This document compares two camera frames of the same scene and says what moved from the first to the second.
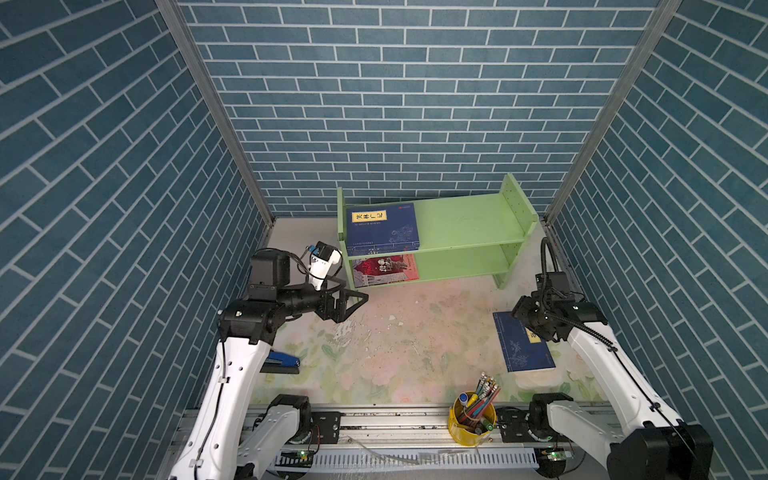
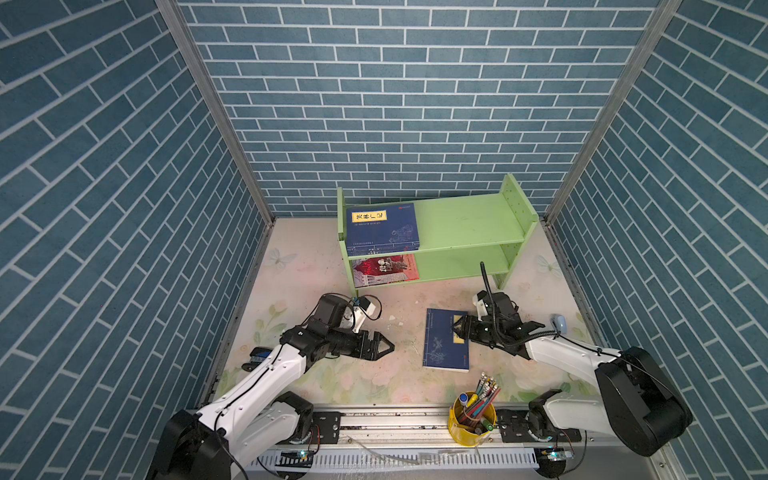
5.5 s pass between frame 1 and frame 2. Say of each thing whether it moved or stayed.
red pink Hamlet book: stayed
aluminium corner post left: stayed
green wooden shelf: stayed
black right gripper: moved
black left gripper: moved
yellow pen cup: stayed
